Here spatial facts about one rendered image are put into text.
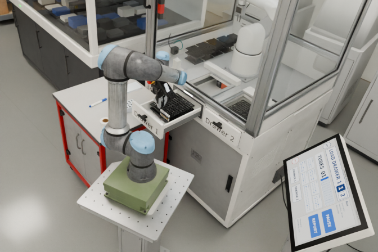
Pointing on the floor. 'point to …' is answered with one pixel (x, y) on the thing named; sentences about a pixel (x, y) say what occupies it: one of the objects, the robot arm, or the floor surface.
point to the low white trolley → (90, 96)
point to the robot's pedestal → (138, 244)
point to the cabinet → (233, 165)
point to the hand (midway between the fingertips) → (161, 106)
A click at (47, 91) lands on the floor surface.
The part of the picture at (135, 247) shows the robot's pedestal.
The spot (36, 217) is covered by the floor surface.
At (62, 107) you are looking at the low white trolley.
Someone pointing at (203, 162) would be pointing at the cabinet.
